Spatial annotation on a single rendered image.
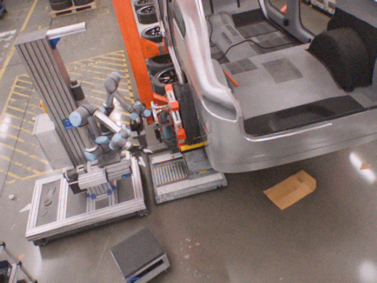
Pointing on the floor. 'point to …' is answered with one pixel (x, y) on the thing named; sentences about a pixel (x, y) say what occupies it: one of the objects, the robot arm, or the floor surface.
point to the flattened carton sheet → (291, 190)
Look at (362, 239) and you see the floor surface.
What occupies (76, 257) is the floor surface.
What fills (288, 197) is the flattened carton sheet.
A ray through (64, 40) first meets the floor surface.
